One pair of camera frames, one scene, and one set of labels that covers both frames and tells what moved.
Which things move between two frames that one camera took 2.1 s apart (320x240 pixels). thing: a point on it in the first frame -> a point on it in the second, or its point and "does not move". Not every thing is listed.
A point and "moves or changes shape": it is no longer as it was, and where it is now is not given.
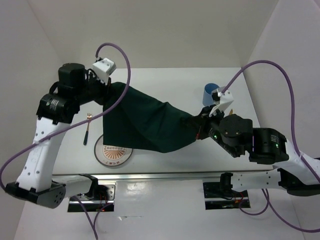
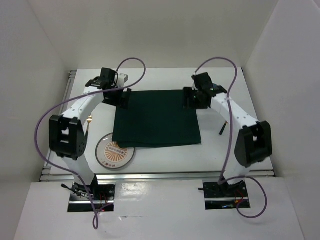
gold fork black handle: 89,115 does not move
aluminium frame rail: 146,177 does not move
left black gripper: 105,88 -> 123,101
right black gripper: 205,111 -> 187,93
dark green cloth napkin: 139,122 moves or changes shape
